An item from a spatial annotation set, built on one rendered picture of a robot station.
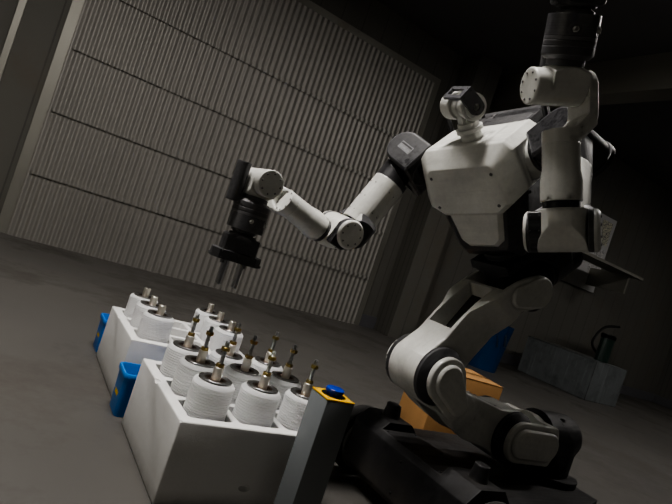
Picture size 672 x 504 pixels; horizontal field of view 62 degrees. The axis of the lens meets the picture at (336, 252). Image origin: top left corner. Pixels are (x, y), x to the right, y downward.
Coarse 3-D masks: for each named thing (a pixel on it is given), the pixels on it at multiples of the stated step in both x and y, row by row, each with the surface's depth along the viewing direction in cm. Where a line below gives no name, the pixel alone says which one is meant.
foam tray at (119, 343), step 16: (112, 320) 186; (128, 320) 182; (176, 320) 204; (112, 336) 180; (128, 336) 163; (176, 336) 180; (112, 352) 174; (128, 352) 160; (144, 352) 162; (160, 352) 164; (208, 352) 173; (240, 352) 188; (112, 368) 168; (112, 384) 163
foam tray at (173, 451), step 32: (160, 384) 130; (128, 416) 142; (160, 416) 122; (160, 448) 117; (192, 448) 114; (224, 448) 118; (256, 448) 122; (288, 448) 126; (160, 480) 112; (192, 480) 116; (224, 480) 119; (256, 480) 123
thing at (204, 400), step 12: (192, 384) 120; (204, 384) 118; (192, 396) 119; (204, 396) 118; (216, 396) 118; (228, 396) 121; (192, 408) 118; (204, 408) 118; (216, 408) 119; (216, 420) 119
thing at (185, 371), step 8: (184, 360) 130; (184, 368) 129; (192, 368) 128; (200, 368) 129; (208, 368) 130; (176, 376) 130; (184, 376) 128; (192, 376) 128; (176, 384) 129; (184, 384) 128; (176, 392) 129; (184, 392) 128
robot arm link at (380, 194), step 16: (384, 176) 146; (368, 192) 146; (384, 192) 145; (400, 192) 148; (352, 208) 146; (368, 208) 145; (384, 208) 146; (352, 224) 140; (368, 224) 143; (352, 240) 142
